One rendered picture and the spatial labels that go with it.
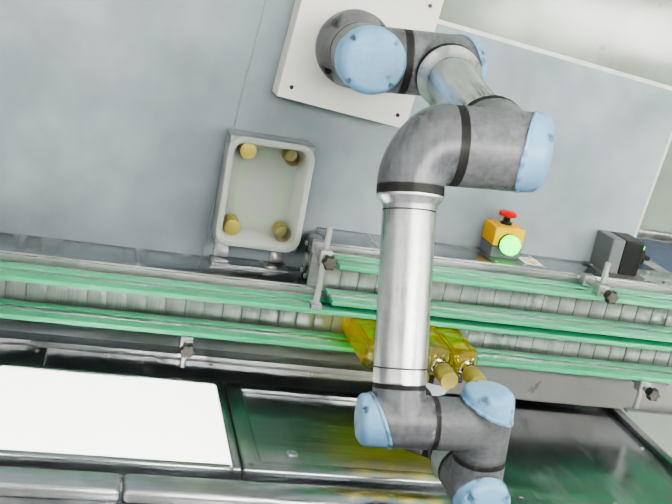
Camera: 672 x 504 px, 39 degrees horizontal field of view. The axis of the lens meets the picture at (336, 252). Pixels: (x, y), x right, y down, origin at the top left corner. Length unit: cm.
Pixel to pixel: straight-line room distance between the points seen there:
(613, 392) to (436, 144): 111
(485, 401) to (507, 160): 33
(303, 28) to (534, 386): 93
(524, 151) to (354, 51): 46
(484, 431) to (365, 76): 68
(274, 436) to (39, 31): 89
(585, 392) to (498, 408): 94
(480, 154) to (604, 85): 91
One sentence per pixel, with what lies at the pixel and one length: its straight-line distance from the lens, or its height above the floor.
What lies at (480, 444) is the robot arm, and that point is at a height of 159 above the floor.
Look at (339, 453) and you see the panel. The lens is 173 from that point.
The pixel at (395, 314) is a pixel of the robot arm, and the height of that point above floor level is 152.
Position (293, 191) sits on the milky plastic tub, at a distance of 201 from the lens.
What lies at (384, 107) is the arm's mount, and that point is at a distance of 195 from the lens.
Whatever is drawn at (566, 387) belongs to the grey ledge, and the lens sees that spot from 224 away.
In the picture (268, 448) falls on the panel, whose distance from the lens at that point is 169.
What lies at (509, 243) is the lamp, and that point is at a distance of 209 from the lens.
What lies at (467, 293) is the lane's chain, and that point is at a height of 88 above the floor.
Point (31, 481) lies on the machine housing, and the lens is 153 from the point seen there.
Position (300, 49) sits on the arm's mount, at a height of 82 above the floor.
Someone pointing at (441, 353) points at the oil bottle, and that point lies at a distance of 186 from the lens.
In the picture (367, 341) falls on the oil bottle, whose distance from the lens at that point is 182.
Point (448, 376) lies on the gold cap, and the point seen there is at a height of 116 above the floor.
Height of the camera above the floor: 270
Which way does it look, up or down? 69 degrees down
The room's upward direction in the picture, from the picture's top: 146 degrees clockwise
